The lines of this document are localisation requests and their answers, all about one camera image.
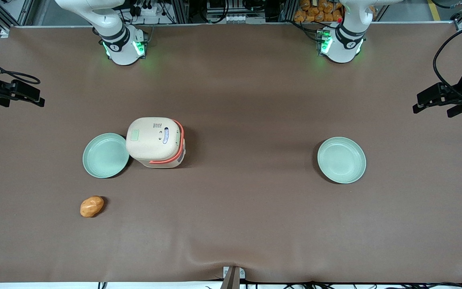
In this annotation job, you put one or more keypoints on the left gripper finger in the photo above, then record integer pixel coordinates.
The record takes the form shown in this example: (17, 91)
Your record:
(457, 110)
(435, 95)

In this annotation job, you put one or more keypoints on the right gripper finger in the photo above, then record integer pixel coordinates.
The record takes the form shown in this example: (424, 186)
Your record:
(26, 90)
(1, 99)

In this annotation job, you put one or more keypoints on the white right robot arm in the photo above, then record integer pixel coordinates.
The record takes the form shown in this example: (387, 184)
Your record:
(115, 28)

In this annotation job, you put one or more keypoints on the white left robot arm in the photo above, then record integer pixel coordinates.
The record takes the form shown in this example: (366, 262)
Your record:
(347, 36)

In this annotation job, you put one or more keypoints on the beige rice cooker orange trim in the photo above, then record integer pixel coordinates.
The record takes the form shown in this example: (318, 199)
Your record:
(155, 140)

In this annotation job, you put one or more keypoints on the pale green round plate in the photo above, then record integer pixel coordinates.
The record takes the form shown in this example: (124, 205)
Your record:
(341, 160)
(104, 155)

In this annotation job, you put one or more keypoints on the orange-brown bread roll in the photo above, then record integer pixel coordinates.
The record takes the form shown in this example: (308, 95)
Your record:
(92, 206)

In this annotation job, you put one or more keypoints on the white power strip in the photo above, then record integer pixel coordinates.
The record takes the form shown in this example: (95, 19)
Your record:
(144, 10)

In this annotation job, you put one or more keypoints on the bag of orange bread rolls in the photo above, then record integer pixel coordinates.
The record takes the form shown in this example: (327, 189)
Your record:
(317, 10)

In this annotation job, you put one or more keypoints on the brown table mat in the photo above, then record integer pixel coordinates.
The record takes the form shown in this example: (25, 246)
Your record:
(255, 224)

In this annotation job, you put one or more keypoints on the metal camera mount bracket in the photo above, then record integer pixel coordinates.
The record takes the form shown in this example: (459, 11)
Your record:
(233, 277)

